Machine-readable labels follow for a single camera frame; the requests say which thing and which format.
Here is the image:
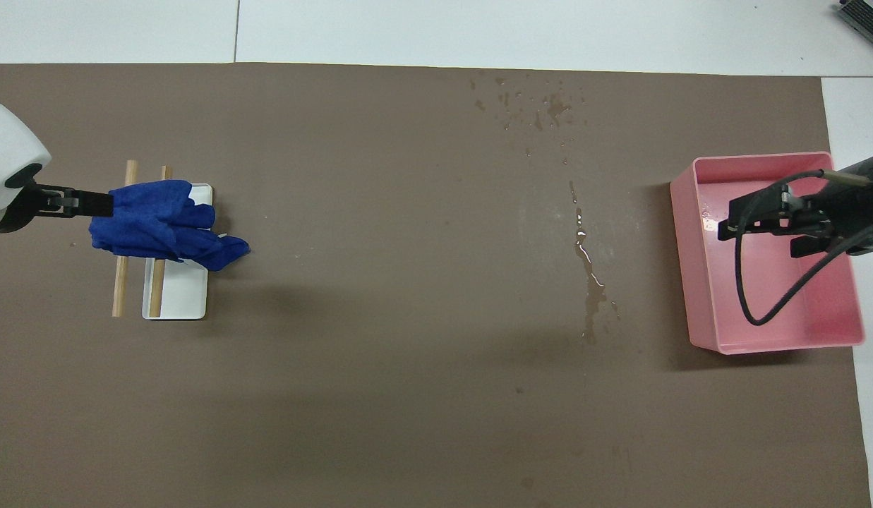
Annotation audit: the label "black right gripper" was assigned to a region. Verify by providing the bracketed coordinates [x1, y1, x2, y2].
[718, 157, 873, 258]

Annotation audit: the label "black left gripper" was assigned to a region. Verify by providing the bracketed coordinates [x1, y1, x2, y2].
[0, 182, 115, 234]

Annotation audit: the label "blue towel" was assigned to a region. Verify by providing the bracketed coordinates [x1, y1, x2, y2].
[89, 180, 251, 272]

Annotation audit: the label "water streak puddle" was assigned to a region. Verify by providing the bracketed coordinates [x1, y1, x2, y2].
[567, 180, 620, 346]

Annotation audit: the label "scattered water droplets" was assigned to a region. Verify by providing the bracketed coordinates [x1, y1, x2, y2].
[470, 71, 586, 167]

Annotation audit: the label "pink plastic bin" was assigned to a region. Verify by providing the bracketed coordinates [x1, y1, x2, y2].
[669, 151, 866, 355]

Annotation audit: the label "white rack with wooden rods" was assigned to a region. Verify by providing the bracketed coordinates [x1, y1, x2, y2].
[141, 183, 215, 320]

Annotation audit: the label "grey ridged device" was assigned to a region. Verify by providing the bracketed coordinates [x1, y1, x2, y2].
[835, 0, 873, 44]

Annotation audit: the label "brown table mat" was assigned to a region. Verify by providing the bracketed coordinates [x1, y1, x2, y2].
[0, 62, 873, 508]

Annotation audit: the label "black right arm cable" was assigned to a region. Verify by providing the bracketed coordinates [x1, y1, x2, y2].
[734, 169, 873, 327]

